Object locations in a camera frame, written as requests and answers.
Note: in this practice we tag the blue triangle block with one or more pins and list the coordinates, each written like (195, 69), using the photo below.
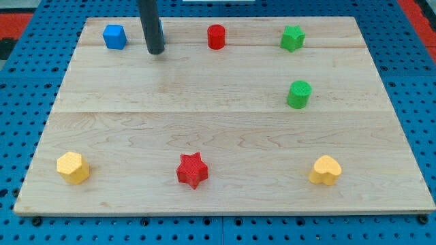
(162, 32)

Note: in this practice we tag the light wooden board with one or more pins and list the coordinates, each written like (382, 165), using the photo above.
(132, 114)

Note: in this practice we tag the red star block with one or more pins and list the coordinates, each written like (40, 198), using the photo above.
(192, 170)

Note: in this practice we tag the green cylinder block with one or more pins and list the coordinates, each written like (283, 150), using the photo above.
(299, 94)

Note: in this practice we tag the red cylinder block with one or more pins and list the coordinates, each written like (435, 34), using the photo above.
(216, 36)

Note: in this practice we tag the green star block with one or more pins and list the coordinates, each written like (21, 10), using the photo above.
(293, 38)

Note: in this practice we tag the yellow heart block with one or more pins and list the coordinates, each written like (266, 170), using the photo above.
(326, 170)

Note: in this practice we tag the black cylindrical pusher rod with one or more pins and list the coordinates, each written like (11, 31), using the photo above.
(149, 18)

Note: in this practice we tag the blue cube block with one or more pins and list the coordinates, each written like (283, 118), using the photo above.
(114, 37)

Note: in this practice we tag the yellow hexagon block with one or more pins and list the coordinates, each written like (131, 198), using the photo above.
(73, 167)

